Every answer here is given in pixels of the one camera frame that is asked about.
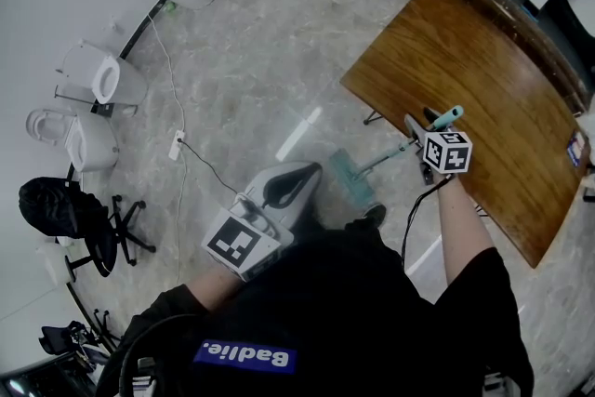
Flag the white power strip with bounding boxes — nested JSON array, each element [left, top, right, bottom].
[[167, 129, 186, 162]]

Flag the person's black trousers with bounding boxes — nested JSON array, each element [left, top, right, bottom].
[[292, 218, 403, 261]]

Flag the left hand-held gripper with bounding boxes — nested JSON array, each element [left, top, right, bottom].
[[200, 160, 324, 284]]

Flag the person's black shoe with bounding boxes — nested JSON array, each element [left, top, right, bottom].
[[361, 203, 388, 230]]

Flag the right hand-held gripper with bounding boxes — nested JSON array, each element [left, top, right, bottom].
[[403, 106, 474, 187]]

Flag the thin black floor cable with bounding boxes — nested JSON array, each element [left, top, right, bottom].
[[178, 139, 241, 196]]

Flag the person's right forearm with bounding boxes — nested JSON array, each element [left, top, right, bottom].
[[435, 174, 496, 289]]

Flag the person's black t-shirt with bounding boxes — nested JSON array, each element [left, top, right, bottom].
[[95, 227, 536, 397]]

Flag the black office chair with jacket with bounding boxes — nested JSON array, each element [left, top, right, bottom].
[[18, 176, 157, 285]]

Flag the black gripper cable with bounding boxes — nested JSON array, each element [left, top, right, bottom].
[[400, 174, 456, 270], [95, 313, 202, 397]]

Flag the person's left forearm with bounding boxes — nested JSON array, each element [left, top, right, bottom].
[[185, 264, 245, 312]]

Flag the white toilet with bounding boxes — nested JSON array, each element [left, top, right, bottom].
[[25, 106, 120, 174]]

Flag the wooden table with wire legs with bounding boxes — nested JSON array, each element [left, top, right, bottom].
[[338, 0, 592, 270]]

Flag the teal mop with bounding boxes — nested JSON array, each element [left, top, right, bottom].
[[328, 104, 466, 211]]

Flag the blue and white card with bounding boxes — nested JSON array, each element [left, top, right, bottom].
[[566, 130, 588, 168]]

